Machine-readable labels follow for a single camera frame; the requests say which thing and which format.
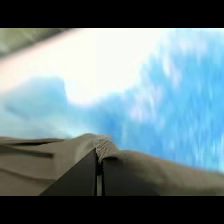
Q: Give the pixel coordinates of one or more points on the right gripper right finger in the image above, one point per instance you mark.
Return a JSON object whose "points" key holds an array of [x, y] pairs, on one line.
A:
{"points": [[125, 181]]}

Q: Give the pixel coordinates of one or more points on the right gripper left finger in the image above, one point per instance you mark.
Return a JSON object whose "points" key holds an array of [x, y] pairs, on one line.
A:
{"points": [[80, 179]]}

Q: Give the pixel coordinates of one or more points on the brown garment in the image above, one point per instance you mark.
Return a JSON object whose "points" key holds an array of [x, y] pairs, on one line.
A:
{"points": [[30, 166]]}

